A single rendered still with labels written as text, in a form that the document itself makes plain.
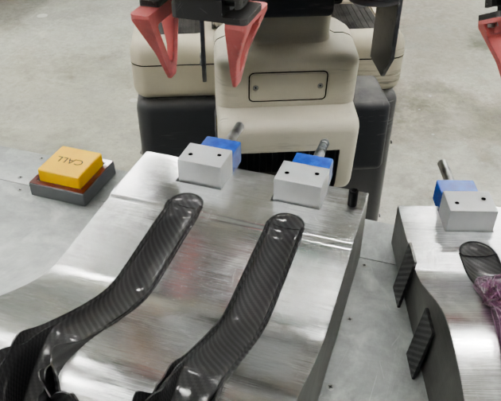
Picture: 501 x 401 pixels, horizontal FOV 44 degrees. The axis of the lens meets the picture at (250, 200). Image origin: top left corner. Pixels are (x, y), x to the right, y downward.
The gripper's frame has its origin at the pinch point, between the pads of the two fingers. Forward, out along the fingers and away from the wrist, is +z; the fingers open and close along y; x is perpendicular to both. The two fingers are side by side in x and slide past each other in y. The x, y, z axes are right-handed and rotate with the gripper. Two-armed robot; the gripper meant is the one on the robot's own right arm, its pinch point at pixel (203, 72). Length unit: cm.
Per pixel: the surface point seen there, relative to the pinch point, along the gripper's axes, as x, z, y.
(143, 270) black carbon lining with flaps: -15.0, 13.5, -0.8
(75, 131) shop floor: 131, 98, -112
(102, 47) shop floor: 207, 97, -141
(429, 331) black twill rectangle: -12.6, 15.4, 25.5
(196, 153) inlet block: -0.5, 9.4, -1.1
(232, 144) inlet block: 4.5, 10.7, 1.2
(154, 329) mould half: -23.5, 10.9, 4.6
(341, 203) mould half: -0.6, 12.3, 15.0
